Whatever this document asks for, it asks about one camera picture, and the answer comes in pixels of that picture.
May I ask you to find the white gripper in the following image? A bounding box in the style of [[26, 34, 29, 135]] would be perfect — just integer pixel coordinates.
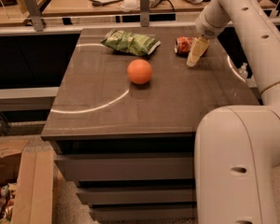
[[187, 0, 231, 67]]

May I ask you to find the red coke can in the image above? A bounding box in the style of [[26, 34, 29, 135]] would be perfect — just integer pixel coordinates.
[[175, 36, 194, 55]]

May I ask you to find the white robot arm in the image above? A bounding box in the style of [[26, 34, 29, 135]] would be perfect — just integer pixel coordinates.
[[194, 0, 280, 224]]

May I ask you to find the clear plastic bottle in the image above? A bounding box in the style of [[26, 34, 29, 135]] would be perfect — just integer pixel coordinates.
[[238, 63, 248, 79]]

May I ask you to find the orange ball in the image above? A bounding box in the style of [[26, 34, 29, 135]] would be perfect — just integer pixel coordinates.
[[127, 59, 153, 85]]

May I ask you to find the green chip bag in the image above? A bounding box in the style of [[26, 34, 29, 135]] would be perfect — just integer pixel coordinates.
[[101, 30, 161, 57]]

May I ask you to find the white face mask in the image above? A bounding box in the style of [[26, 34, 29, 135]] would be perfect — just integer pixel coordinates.
[[119, 0, 139, 11]]

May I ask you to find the grey drawer cabinet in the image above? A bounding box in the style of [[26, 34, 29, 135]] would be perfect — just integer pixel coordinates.
[[41, 26, 258, 221]]

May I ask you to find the brown cardboard box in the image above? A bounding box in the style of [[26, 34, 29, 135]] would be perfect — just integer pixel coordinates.
[[0, 141, 53, 224]]

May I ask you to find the middle metal bracket post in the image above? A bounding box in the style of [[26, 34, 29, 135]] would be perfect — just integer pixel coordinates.
[[140, 0, 149, 27]]

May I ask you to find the metal bracket post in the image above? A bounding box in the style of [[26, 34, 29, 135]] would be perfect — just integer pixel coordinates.
[[23, 0, 45, 32], [140, 0, 149, 27]]

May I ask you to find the left metal bracket post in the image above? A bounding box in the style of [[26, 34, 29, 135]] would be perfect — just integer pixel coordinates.
[[23, 0, 45, 32]]

